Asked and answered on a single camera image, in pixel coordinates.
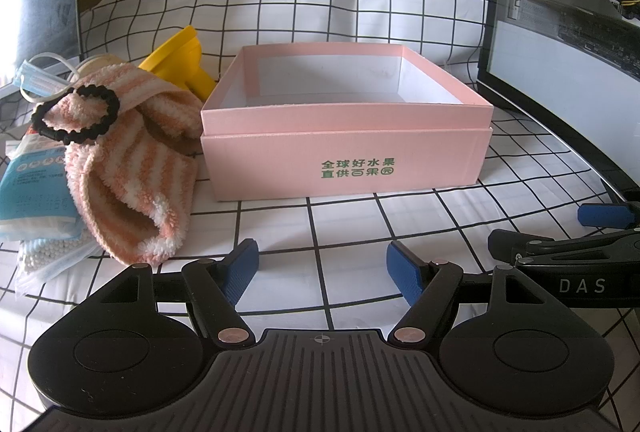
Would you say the blue white tissue packet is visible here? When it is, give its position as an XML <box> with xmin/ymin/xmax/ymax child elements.
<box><xmin>0</xmin><ymin>132</ymin><xmax>81</xmax><ymax>243</ymax></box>

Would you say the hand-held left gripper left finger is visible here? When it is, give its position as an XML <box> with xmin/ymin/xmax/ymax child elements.
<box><xmin>92</xmin><ymin>239</ymin><xmax>260</xmax><ymax>349</ymax></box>

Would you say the pink cardboard box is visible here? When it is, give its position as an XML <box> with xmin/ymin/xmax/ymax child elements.
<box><xmin>200</xmin><ymin>43</ymin><xmax>495</xmax><ymax>203</ymax></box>

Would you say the white black checked tablecloth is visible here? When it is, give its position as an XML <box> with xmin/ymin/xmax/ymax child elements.
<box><xmin>0</xmin><ymin>0</ymin><xmax>640</xmax><ymax>432</ymax></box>

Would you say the black bead bracelet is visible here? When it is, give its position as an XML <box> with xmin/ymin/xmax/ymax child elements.
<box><xmin>31</xmin><ymin>84</ymin><xmax>122</xmax><ymax>144</ymax></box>

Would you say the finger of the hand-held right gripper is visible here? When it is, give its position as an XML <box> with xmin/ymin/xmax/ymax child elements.
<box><xmin>488</xmin><ymin>227</ymin><xmax>640</xmax><ymax>267</ymax></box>
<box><xmin>577</xmin><ymin>181</ymin><xmax>640</xmax><ymax>229</ymax></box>

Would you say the pink white striped towel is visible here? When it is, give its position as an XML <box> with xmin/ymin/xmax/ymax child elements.
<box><xmin>32</xmin><ymin>65</ymin><xmax>205</xmax><ymax>267</ymax></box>

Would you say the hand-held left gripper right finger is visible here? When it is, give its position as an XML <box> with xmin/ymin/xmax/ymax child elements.
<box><xmin>386</xmin><ymin>239</ymin><xmax>551</xmax><ymax>348</ymax></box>

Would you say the round beige container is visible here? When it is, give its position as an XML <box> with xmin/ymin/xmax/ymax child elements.
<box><xmin>80</xmin><ymin>54</ymin><xmax>121</xmax><ymax>69</ymax></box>

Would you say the blue face mask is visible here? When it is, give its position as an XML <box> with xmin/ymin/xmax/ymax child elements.
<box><xmin>14</xmin><ymin>54</ymin><xmax>81</xmax><ymax>102</ymax></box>

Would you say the computer case with glass panel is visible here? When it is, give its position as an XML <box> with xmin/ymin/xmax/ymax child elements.
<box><xmin>477</xmin><ymin>0</ymin><xmax>640</xmax><ymax>193</ymax></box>

